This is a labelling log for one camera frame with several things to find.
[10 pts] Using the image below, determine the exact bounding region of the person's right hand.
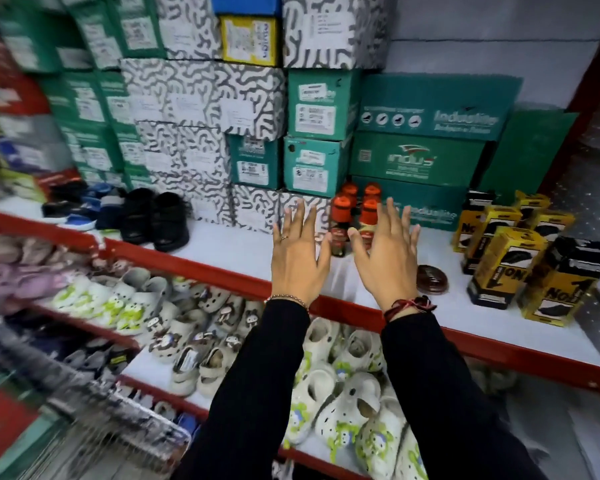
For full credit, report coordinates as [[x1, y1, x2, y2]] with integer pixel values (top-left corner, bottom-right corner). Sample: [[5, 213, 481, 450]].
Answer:
[[347, 197, 421, 316]]

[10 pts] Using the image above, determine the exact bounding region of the person's left hand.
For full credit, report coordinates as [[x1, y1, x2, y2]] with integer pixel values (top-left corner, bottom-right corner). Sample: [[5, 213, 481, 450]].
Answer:
[[271, 199, 333, 308]]

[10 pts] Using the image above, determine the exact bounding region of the person's left forearm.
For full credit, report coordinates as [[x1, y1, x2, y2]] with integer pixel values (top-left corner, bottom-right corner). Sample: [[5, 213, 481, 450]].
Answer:
[[172, 299, 312, 480]]

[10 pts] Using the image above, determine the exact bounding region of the person's right forearm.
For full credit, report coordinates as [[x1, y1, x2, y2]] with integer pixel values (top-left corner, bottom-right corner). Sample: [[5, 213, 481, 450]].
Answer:
[[380, 311, 549, 480]]

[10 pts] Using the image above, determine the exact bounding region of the large dark green shoe box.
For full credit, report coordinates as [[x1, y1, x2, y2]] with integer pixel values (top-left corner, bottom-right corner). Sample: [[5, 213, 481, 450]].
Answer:
[[349, 131, 487, 189], [352, 176, 470, 232], [479, 109, 580, 206], [357, 73, 524, 142]]

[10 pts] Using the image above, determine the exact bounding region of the round brown polish tin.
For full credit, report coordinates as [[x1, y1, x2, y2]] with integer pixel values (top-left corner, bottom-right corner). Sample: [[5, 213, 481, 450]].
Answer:
[[415, 264, 450, 296]]

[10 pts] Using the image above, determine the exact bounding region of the teal shoe box white label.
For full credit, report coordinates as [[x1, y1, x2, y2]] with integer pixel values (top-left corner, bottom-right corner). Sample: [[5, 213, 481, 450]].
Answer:
[[287, 69, 363, 142], [283, 136, 353, 199], [228, 134, 285, 191]]

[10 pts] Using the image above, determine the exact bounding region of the red thread wristband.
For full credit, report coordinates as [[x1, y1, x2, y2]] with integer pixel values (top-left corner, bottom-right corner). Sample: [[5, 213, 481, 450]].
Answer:
[[383, 295, 438, 323]]

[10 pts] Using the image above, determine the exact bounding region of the red white metal shelf rack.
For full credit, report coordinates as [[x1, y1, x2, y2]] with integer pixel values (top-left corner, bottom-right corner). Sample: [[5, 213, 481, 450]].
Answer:
[[0, 0, 600, 480]]

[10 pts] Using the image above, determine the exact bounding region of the group of yellow black cartons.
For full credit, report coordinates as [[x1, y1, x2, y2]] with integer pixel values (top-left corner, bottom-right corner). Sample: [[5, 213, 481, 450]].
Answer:
[[451, 190, 600, 328]]

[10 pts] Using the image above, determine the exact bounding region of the black slip-on shoe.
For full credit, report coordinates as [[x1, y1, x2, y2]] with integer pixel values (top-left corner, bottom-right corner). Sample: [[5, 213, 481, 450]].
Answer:
[[150, 192, 191, 253], [119, 187, 157, 246]]

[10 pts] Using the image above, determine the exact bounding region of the row of white brown clogs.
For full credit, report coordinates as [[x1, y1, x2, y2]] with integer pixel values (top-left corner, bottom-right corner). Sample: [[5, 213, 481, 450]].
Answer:
[[145, 282, 266, 398]]

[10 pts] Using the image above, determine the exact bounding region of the row of white green clogs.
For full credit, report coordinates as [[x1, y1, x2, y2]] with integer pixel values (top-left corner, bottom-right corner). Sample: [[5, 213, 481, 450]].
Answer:
[[50, 267, 431, 480]]

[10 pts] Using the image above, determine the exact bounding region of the stack of patterned shoe boxes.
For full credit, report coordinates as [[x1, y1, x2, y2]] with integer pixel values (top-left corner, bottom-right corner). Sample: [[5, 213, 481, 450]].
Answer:
[[120, 0, 393, 235]]

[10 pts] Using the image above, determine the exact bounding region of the blue grey child shoe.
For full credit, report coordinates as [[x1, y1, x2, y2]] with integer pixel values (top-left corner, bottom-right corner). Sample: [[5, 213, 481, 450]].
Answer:
[[65, 183, 112, 232], [95, 187, 129, 231]]

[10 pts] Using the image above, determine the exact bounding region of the yellow shoe box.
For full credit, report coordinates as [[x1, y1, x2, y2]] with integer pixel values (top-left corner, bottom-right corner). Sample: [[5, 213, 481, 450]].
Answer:
[[220, 15, 280, 68]]

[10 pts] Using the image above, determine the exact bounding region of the black red child shoe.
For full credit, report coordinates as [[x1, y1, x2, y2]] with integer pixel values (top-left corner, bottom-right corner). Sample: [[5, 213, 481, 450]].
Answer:
[[41, 180, 88, 219]]

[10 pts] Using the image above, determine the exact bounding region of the blue shoe box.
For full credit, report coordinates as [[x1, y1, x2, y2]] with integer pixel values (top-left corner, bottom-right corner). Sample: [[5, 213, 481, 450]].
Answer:
[[210, 0, 283, 17]]

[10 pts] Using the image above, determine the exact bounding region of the stack of green shoe boxes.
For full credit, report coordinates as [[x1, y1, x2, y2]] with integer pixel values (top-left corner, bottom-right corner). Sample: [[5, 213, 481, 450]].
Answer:
[[0, 0, 168, 191]]

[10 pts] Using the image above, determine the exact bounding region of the row of pink clogs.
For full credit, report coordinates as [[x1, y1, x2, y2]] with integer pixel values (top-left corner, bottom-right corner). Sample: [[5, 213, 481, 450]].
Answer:
[[0, 235, 106, 320]]

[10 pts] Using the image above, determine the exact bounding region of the stack of red shoe boxes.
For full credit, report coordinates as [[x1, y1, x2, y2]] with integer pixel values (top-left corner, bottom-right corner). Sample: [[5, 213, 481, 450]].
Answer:
[[0, 40, 51, 118]]

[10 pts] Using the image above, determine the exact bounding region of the thin beaded bracelet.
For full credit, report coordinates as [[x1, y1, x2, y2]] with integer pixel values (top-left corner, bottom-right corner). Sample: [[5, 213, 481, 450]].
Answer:
[[263, 294, 310, 312]]

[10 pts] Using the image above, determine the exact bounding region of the metal wire basket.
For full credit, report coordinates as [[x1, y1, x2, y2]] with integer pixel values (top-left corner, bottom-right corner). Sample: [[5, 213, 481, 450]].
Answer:
[[0, 325, 193, 478]]

